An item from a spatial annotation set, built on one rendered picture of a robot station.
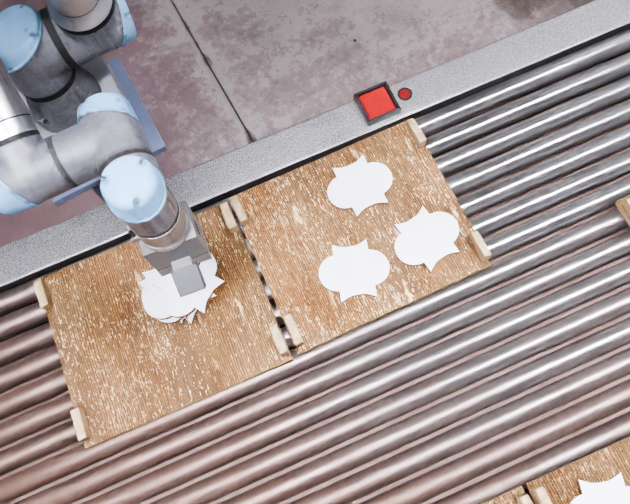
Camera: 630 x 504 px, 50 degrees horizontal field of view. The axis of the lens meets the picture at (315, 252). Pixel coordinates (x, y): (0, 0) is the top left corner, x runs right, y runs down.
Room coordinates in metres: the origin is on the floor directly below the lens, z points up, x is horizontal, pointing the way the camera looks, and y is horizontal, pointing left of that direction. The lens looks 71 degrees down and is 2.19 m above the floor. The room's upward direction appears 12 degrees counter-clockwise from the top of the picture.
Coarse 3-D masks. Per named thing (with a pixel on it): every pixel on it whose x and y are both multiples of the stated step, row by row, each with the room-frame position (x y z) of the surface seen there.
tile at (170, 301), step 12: (204, 264) 0.42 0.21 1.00; (216, 264) 0.42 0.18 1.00; (168, 276) 0.41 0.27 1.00; (204, 276) 0.40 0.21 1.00; (168, 288) 0.39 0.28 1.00; (216, 288) 0.38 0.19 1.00; (168, 300) 0.37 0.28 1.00; (180, 300) 0.36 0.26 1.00; (192, 300) 0.36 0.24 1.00; (204, 300) 0.36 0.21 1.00; (168, 312) 0.35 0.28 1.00; (180, 312) 0.34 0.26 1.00; (192, 312) 0.34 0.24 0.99; (204, 312) 0.33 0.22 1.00
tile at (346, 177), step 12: (336, 168) 0.59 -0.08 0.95; (348, 168) 0.58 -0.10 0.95; (360, 168) 0.58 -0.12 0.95; (372, 168) 0.57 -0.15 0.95; (384, 168) 0.57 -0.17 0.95; (336, 180) 0.56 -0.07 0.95; (348, 180) 0.56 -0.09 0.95; (360, 180) 0.55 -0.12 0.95; (372, 180) 0.55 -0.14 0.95; (384, 180) 0.54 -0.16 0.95; (336, 192) 0.54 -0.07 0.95; (348, 192) 0.53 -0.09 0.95; (360, 192) 0.53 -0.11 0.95; (372, 192) 0.52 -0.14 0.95; (384, 192) 0.52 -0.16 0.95; (336, 204) 0.51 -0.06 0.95; (348, 204) 0.51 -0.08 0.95; (360, 204) 0.50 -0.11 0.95; (372, 204) 0.50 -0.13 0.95
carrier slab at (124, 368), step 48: (240, 240) 0.48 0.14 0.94; (48, 288) 0.46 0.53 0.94; (96, 288) 0.44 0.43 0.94; (240, 288) 0.39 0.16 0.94; (96, 336) 0.35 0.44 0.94; (144, 336) 0.33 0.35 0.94; (192, 336) 0.31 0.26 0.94; (240, 336) 0.29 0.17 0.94; (96, 384) 0.26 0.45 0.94; (144, 384) 0.24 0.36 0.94; (192, 384) 0.22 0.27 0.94; (96, 432) 0.17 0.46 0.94
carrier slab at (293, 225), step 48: (384, 144) 0.63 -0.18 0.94; (288, 192) 0.56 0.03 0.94; (432, 192) 0.50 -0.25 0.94; (288, 240) 0.46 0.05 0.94; (336, 240) 0.44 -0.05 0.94; (384, 240) 0.42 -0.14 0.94; (288, 288) 0.37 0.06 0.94; (384, 288) 0.33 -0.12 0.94; (432, 288) 0.31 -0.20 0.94; (336, 336) 0.26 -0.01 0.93
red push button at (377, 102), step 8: (384, 88) 0.76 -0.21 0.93; (360, 96) 0.75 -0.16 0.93; (368, 96) 0.75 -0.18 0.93; (376, 96) 0.74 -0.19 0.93; (384, 96) 0.74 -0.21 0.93; (368, 104) 0.73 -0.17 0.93; (376, 104) 0.72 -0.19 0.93; (384, 104) 0.72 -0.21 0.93; (392, 104) 0.72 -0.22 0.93; (368, 112) 0.71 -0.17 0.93; (376, 112) 0.71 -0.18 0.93; (384, 112) 0.70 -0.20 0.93
